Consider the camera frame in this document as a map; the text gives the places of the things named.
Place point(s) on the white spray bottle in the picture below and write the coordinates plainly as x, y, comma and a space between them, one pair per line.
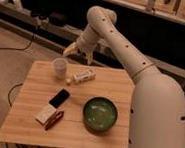
18, 4

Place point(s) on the black device on ledge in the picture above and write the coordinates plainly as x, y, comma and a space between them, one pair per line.
57, 19

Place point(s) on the green bowl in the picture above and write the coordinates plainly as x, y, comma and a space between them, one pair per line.
99, 114

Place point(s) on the white tube with label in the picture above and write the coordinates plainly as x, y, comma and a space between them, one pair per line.
83, 76

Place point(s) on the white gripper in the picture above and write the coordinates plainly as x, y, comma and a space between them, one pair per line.
85, 43

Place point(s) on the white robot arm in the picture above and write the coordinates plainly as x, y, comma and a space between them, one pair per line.
158, 103

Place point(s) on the clear plastic cup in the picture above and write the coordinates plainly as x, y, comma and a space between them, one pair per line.
59, 66

